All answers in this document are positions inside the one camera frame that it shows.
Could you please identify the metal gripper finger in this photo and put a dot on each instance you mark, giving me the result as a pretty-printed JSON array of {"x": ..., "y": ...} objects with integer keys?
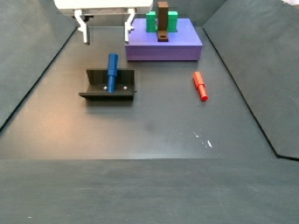
[
  {"x": 129, "y": 24},
  {"x": 83, "y": 25}
]

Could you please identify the purple base block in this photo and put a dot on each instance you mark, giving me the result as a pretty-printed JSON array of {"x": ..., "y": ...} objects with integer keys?
[{"x": 182, "y": 48}]

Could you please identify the black angled fixture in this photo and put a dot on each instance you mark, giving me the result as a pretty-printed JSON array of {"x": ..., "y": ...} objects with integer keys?
[{"x": 125, "y": 85}]

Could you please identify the green U-shaped block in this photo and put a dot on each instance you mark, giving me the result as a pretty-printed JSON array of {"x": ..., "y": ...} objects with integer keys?
[{"x": 151, "y": 21}]

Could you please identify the blue peg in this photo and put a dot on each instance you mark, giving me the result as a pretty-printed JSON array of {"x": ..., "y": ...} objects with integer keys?
[{"x": 111, "y": 72}]

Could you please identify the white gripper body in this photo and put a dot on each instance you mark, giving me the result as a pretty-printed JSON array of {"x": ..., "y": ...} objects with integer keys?
[{"x": 107, "y": 6}]

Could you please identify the brown T-shaped block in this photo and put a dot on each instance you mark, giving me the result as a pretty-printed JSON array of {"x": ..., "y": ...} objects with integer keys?
[{"x": 162, "y": 21}]

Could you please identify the red peg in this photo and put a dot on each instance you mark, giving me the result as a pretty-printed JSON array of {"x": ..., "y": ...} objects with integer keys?
[{"x": 201, "y": 86}]

